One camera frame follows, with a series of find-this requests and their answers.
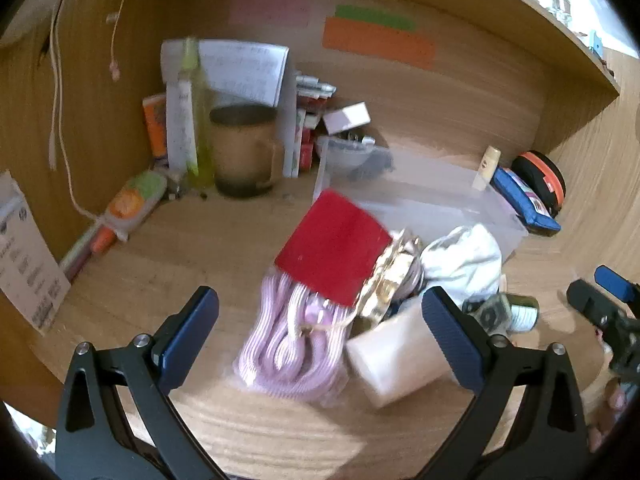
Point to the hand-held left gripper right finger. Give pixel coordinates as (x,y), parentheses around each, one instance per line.
(450,335)

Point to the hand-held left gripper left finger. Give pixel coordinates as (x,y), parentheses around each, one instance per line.
(192,330)

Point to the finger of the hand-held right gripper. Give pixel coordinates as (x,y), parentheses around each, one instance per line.
(615,282)
(590,302)

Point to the dark bottle with white label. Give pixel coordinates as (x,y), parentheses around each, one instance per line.
(522,315)

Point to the white tissue pack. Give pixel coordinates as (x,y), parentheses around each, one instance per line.
(465,260)

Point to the clear plastic organizer box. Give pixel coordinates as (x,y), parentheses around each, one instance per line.
(430,190)

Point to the person's right hand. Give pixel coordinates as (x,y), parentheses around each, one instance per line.
(614,405)

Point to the wooden desk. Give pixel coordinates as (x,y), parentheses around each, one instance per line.
(200,250)

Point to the gold foil item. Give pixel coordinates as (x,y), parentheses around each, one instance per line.
(392,275)

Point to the blue pouch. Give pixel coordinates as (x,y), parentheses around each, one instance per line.
(520,197)

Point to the black orange round case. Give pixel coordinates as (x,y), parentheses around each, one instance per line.
(545,175)

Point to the orange-capped pen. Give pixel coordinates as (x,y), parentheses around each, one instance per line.
(80,255)

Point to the small dark metal clip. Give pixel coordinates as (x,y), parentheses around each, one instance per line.
(187,191)

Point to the green orange tube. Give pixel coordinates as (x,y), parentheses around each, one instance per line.
(132,202)

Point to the red card pouch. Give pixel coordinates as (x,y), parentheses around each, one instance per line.
(332,250)

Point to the beige lip balm tube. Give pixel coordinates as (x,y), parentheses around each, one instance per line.
(487,167)

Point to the beige mug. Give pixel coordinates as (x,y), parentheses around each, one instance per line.
(240,155)

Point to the white printed card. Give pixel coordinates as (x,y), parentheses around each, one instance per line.
(25,260)

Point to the yellow-green bottle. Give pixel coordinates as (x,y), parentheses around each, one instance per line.
(197,125)

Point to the orange box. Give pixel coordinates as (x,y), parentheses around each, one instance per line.
(155,125)

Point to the stack of red white packets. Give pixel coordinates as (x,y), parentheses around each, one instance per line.
(305,120)

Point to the small white box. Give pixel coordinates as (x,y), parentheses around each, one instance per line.
(347,117)

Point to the white note paper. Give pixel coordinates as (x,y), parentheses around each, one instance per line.
(240,70)

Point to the orange sticky note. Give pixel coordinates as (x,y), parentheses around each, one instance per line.
(380,42)

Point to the green sticky note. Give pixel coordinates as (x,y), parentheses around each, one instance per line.
(375,16)

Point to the pink sticky note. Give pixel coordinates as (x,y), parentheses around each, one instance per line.
(270,7)

